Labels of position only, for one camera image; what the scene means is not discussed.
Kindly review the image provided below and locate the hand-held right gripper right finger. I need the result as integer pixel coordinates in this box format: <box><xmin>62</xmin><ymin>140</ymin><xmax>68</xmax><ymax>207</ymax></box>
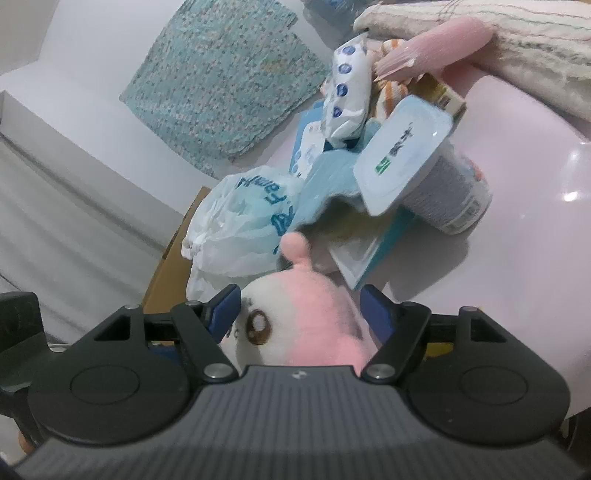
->
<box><xmin>360</xmin><ymin>284</ymin><xmax>509</xmax><ymax>384</ymax></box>

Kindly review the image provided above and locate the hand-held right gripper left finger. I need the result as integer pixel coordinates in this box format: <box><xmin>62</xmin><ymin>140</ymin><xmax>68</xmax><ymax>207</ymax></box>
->
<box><xmin>90</xmin><ymin>284</ymin><xmax>243</xmax><ymax>383</ymax></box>

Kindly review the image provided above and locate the pink white plush toy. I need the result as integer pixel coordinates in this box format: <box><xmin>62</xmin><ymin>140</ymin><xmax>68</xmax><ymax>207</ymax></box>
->
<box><xmin>219</xmin><ymin>231</ymin><xmax>376</xmax><ymax>376</ymax></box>

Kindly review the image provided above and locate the brown cardboard box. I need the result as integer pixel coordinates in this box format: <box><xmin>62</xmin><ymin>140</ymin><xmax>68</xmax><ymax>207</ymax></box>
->
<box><xmin>141</xmin><ymin>185</ymin><xmax>214</xmax><ymax>347</ymax></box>

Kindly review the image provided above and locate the light blue cloth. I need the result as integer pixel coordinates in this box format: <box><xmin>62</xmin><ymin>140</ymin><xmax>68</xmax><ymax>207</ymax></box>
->
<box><xmin>288</xmin><ymin>150</ymin><xmax>370</xmax><ymax>232</ymax></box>

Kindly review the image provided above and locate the white wet wipes pack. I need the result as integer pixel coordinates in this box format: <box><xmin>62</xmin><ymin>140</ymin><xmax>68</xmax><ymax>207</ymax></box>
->
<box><xmin>321</xmin><ymin>34</ymin><xmax>372</xmax><ymax>141</ymax></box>

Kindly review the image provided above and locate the blue white flat packet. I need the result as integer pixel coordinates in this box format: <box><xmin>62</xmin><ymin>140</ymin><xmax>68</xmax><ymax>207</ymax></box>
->
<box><xmin>330</xmin><ymin>203</ymin><xmax>419</xmax><ymax>291</ymax></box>

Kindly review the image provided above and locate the white plastic bag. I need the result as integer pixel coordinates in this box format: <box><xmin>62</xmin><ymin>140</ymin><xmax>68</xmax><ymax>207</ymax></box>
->
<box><xmin>181</xmin><ymin>165</ymin><xmax>305</xmax><ymax>303</ymax></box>

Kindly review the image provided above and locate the white lidded plastic tub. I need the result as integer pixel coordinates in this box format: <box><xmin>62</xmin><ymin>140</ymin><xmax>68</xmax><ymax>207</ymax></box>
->
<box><xmin>353</xmin><ymin>96</ymin><xmax>492</xmax><ymax>236</ymax></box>

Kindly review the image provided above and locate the light blue packet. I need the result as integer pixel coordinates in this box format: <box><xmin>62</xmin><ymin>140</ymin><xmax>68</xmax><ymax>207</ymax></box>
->
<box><xmin>288</xmin><ymin>99</ymin><xmax>333</xmax><ymax>181</ymax></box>

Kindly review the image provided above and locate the teal patterned cloth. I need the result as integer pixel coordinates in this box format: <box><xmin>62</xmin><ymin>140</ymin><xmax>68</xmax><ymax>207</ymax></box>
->
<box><xmin>119</xmin><ymin>0</ymin><xmax>331</xmax><ymax>178</ymax></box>

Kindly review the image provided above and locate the tan carton box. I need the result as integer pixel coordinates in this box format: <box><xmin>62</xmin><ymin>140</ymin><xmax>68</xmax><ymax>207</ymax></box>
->
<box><xmin>411</xmin><ymin>71</ymin><xmax>467</xmax><ymax>121</ymax></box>

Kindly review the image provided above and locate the pink fuzzy cloth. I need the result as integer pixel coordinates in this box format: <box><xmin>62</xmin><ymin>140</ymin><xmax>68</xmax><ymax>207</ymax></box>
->
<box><xmin>374</xmin><ymin>21</ymin><xmax>495</xmax><ymax>81</ymax></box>

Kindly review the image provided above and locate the cream knitted blanket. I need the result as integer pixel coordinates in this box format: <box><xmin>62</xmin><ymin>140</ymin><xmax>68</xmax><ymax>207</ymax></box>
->
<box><xmin>353</xmin><ymin>0</ymin><xmax>591</xmax><ymax>116</ymax></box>

